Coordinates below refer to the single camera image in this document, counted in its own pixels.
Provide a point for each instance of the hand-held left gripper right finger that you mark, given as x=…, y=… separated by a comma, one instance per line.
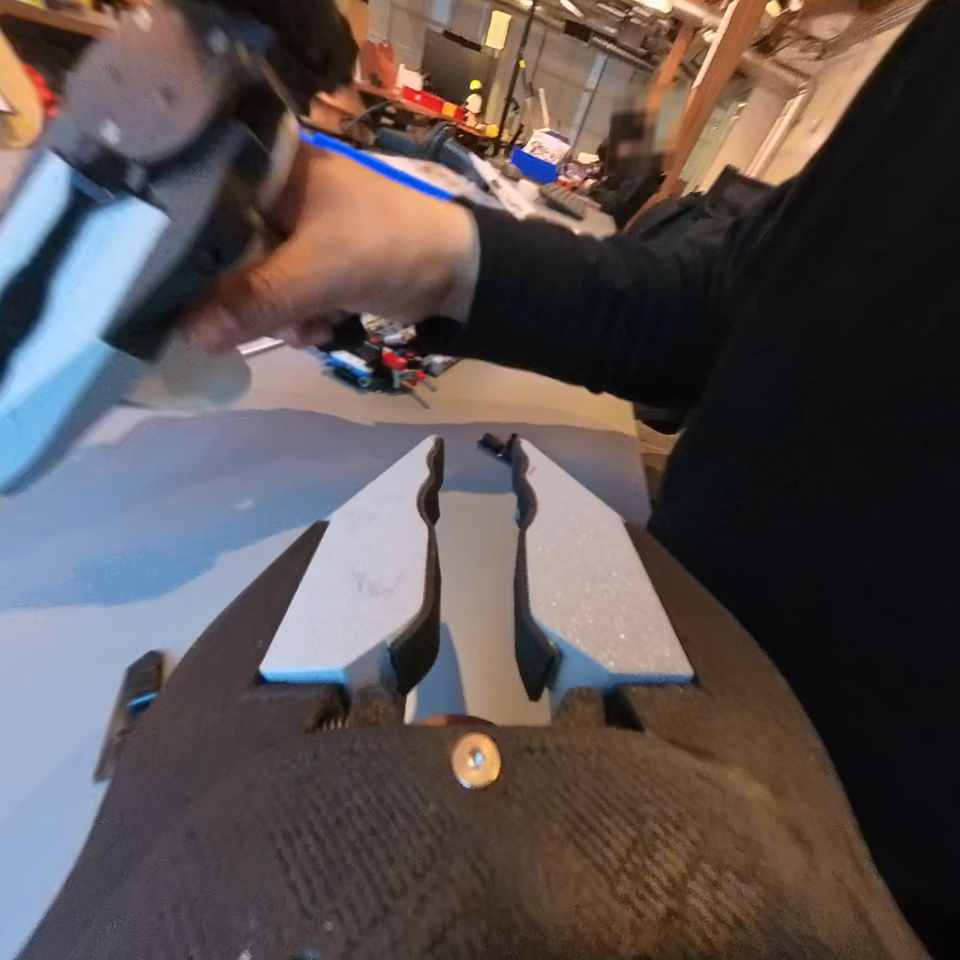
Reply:
x=592, y=585

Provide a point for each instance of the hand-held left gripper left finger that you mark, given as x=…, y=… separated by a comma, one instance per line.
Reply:
x=360, y=570

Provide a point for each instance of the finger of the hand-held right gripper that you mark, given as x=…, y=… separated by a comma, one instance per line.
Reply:
x=105, y=277
x=34, y=202

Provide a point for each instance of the toy brick car chassis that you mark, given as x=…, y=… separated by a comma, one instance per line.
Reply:
x=379, y=367

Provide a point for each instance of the person's right forearm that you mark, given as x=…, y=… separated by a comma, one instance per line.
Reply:
x=600, y=300

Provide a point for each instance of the grey desk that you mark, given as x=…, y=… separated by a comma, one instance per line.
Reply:
x=225, y=487

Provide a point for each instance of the person's right hand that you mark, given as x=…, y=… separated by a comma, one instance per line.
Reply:
x=367, y=247

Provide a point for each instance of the black pronged brick piece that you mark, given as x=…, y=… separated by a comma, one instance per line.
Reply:
x=496, y=444

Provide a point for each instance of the person's black-clothed torso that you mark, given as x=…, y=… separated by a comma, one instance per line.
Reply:
x=825, y=412

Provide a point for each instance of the blue storage crate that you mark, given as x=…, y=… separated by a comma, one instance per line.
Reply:
x=534, y=166

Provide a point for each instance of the black tripod pole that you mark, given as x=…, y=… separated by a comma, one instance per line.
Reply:
x=521, y=67

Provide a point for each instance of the black keyboard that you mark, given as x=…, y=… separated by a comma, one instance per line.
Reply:
x=566, y=201

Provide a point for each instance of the wooden post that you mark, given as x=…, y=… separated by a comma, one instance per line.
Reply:
x=712, y=82

